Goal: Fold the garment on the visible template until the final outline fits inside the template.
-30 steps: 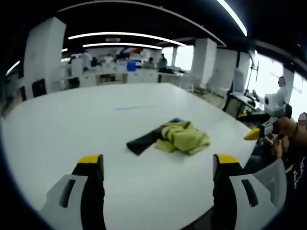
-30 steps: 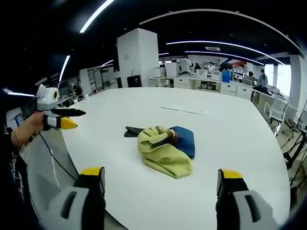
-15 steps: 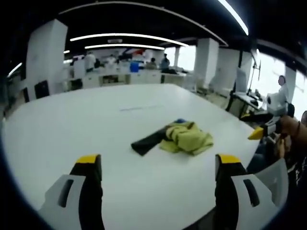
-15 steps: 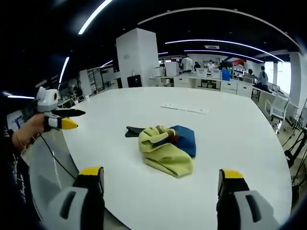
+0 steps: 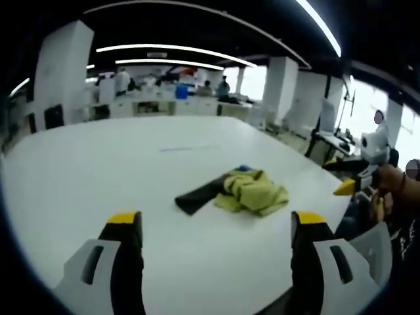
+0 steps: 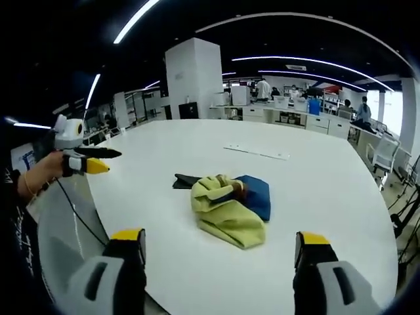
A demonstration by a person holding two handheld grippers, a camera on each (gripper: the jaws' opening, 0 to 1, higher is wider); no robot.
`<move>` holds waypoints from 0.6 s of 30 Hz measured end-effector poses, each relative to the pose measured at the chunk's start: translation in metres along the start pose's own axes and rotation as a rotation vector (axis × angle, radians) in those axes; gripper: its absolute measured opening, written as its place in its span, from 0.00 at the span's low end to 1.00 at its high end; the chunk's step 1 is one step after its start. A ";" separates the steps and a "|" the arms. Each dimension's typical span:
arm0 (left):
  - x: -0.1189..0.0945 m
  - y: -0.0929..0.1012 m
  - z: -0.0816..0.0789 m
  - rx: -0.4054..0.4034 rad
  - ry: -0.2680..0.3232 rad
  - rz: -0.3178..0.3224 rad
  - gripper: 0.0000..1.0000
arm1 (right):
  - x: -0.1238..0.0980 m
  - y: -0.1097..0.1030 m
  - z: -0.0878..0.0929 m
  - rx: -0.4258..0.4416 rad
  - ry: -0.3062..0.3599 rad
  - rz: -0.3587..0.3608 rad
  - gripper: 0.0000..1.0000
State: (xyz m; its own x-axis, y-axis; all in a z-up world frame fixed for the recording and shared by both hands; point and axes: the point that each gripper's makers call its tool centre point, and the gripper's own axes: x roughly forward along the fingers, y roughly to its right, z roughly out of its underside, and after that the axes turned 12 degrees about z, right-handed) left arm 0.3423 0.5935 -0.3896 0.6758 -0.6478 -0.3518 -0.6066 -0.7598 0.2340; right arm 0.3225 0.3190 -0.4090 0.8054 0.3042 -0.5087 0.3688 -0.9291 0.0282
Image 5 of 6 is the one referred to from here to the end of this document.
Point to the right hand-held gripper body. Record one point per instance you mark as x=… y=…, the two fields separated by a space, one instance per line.
x=375 y=149

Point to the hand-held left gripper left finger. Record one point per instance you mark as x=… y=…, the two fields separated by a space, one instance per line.
x=98 y=279

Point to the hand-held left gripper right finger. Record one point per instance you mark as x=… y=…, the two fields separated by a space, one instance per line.
x=328 y=282

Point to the yellow and black garment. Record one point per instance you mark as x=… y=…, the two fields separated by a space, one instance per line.
x=252 y=193

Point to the person's right hand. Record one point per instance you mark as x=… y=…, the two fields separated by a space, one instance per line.
x=388 y=183

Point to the black framed side desk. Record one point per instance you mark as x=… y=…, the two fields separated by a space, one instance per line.
x=331 y=144

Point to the grey chair back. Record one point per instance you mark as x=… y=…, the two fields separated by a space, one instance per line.
x=372 y=249

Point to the person's dark printed clothing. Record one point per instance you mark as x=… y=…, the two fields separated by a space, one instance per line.
x=407 y=236

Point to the long ceiling light strip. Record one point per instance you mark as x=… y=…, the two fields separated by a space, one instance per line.
x=170 y=63
x=323 y=24
x=170 y=50
x=19 y=87

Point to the dark cabinet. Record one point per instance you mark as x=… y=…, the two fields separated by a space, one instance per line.
x=54 y=116

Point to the blue box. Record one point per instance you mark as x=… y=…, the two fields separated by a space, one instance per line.
x=182 y=92

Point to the white background desk row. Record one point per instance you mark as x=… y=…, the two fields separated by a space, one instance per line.
x=164 y=105

